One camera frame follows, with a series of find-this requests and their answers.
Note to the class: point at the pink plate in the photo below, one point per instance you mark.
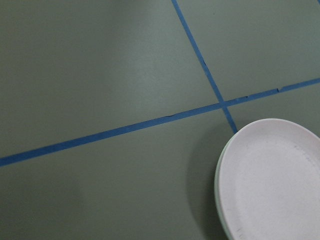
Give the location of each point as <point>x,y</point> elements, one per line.
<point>269,182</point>

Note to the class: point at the cream plate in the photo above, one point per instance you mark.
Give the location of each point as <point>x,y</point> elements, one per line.
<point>217,197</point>

